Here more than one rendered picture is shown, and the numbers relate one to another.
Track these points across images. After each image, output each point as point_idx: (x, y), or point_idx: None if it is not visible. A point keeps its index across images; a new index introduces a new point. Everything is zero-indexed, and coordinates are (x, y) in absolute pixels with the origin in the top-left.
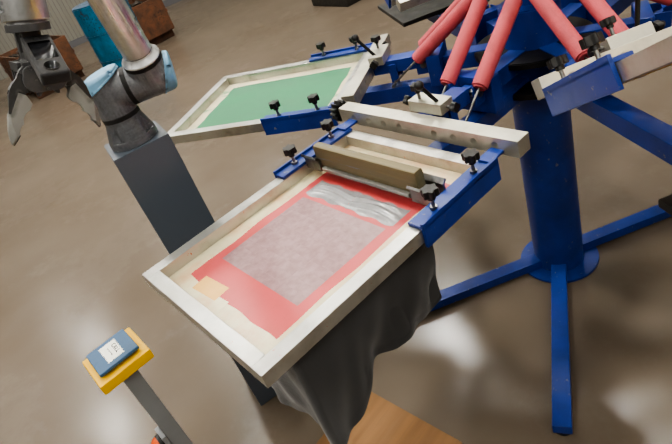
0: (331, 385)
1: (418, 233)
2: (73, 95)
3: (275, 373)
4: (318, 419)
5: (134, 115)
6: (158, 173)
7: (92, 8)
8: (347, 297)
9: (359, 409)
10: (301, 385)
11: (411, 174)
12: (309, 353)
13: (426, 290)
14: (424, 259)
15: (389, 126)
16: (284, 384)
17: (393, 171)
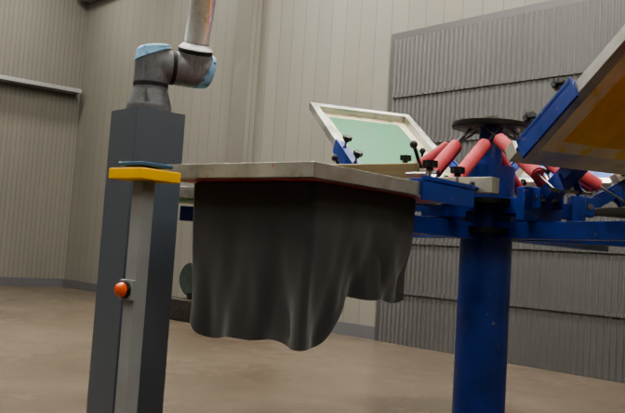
0: (322, 265)
1: (418, 181)
2: None
3: (320, 170)
4: (300, 293)
5: (166, 87)
6: (161, 140)
7: None
8: (370, 172)
9: (325, 327)
10: (304, 242)
11: (411, 164)
12: (323, 212)
13: (397, 273)
14: (405, 236)
15: None
16: (263, 280)
17: (393, 166)
